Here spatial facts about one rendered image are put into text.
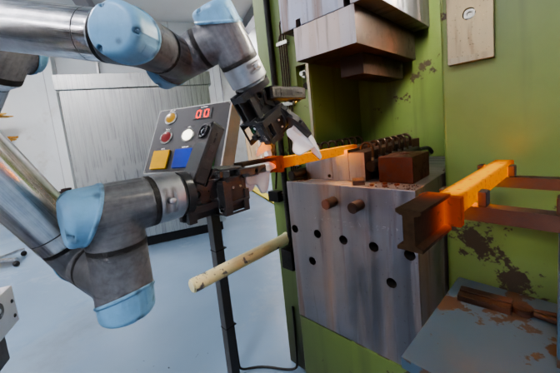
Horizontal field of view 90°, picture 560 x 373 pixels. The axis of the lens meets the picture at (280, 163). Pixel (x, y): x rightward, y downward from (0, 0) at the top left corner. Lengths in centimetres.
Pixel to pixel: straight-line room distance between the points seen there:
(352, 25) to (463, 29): 25
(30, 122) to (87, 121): 434
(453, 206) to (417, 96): 87
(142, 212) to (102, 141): 283
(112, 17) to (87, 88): 284
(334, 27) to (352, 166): 37
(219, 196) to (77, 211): 21
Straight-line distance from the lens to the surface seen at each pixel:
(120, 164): 322
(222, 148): 100
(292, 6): 94
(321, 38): 85
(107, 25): 45
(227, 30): 54
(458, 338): 63
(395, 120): 125
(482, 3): 84
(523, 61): 82
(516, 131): 82
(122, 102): 323
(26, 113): 760
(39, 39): 55
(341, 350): 100
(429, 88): 121
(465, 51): 82
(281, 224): 124
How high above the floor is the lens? 107
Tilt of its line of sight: 7 degrees down
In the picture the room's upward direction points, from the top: 6 degrees counter-clockwise
